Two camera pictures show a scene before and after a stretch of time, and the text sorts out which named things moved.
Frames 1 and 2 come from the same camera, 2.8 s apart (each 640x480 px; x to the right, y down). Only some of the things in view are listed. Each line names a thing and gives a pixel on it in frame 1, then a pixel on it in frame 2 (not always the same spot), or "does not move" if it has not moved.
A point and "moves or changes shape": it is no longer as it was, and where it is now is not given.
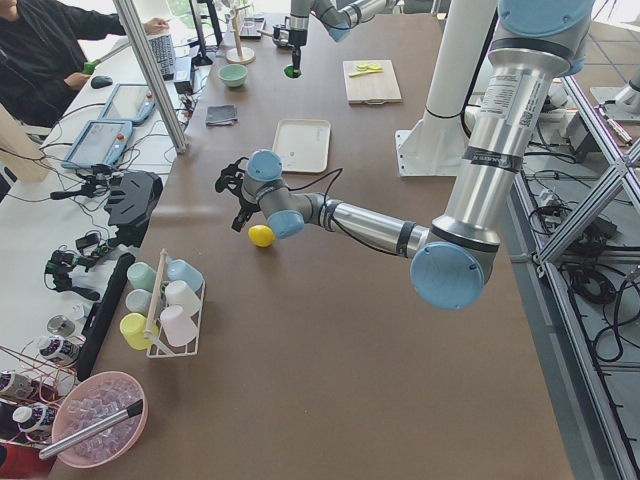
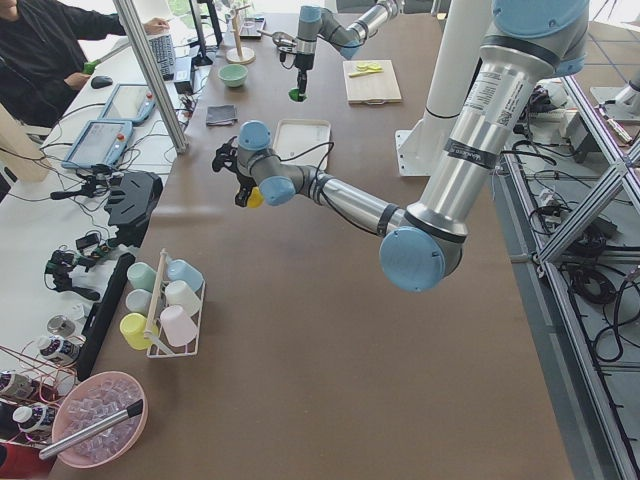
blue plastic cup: [179, 270] does not move
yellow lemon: [261, 235] moves or changes shape
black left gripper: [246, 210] → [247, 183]
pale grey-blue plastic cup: [139, 300] does not move
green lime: [290, 72] → [294, 94]
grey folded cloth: [221, 115] does not move
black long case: [98, 318] does not move
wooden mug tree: [239, 55] does not move
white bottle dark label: [59, 348] does not move
